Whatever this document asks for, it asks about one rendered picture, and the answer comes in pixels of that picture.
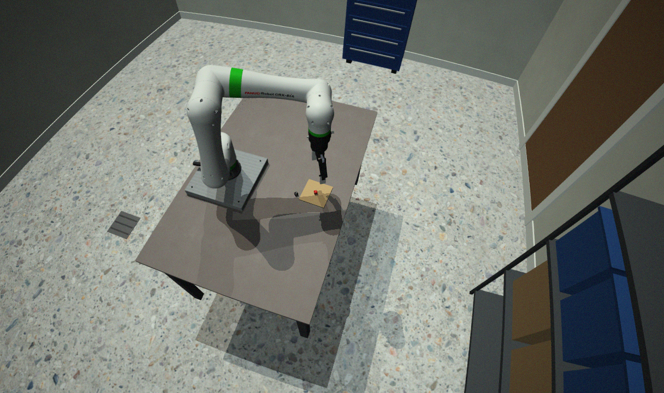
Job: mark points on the tan square mat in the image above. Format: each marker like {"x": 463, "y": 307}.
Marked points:
{"x": 319, "y": 199}

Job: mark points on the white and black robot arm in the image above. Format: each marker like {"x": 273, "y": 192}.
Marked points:
{"x": 204, "y": 111}

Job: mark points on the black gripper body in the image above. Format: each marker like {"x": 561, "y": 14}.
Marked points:
{"x": 319, "y": 149}

